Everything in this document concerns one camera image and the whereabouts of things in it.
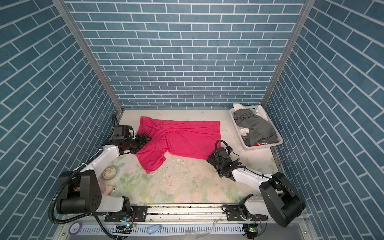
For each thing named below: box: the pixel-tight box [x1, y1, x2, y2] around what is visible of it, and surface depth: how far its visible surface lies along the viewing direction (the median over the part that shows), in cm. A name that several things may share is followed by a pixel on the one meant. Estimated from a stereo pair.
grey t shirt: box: [233, 108, 278, 146], surface depth 98 cm
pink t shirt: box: [136, 116, 221, 174], surface depth 105 cm
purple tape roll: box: [68, 221, 83, 236], surface depth 71 cm
